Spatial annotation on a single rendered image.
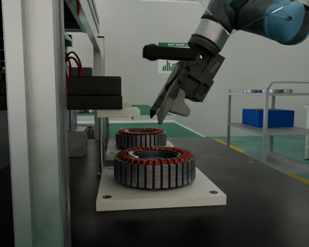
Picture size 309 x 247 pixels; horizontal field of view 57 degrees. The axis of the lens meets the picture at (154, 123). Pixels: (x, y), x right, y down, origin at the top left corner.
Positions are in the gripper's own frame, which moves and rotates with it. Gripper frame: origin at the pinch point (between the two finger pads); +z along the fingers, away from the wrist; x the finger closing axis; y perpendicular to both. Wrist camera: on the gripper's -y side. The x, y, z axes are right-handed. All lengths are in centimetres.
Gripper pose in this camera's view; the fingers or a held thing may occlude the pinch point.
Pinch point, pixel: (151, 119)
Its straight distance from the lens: 63.3
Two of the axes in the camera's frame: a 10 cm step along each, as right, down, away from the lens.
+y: 8.6, 4.9, 1.6
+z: -5.0, 8.7, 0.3
